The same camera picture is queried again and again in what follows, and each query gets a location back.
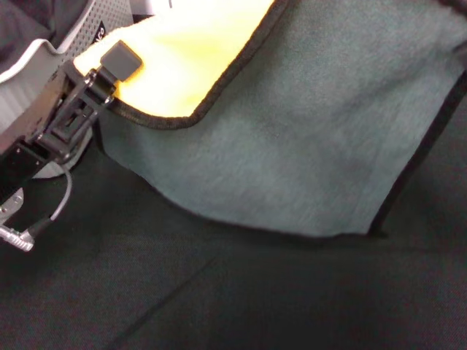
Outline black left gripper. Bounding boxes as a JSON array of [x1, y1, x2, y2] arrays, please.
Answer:
[[0, 60, 76, 208]]

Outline black cloth box liner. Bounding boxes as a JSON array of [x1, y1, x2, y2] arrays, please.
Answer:
[[0, 0, 92, 70]]

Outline yellow and grey towel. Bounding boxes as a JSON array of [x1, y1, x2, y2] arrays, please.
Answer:
[[72, 0, 467, 240]]

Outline grey perforated storage box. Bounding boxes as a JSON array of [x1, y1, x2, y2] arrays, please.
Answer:
[[0, 0, 132, 179]]

